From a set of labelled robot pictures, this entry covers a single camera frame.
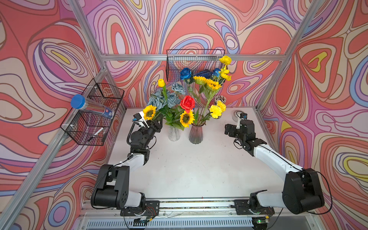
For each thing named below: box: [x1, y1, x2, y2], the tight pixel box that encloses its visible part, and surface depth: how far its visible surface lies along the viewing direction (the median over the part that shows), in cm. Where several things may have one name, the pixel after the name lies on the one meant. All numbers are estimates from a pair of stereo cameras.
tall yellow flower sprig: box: [218, 55, 232, 81], surface depth 73 cm
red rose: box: [180, 95, 196, 114], surface depth 72 cm
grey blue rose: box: [148, 89, 181, 110], surface depth 80 cm
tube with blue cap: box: [70, 93, 115, 119], surface depth 66 cm
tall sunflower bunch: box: [192, 75, 222, 92], surface depth 76 cm
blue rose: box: [180, 67, 192, 81], surface depth 76 cm
